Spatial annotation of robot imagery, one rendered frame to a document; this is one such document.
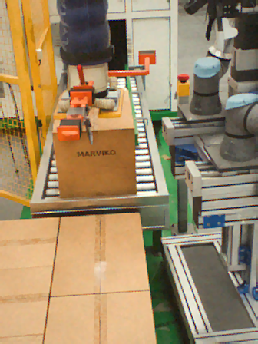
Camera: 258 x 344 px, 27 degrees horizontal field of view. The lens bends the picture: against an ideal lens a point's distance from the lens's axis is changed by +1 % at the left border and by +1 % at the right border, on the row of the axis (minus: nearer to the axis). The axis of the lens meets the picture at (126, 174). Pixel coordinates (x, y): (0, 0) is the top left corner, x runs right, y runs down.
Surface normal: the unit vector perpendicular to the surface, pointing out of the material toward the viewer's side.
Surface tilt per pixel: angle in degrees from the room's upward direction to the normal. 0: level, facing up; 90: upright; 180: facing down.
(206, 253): 0
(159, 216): 90
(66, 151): 90
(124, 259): 0
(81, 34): 74
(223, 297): 0
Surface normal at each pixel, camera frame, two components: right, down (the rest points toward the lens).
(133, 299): -0.04, -0.89
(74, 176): 0.05, 0.45
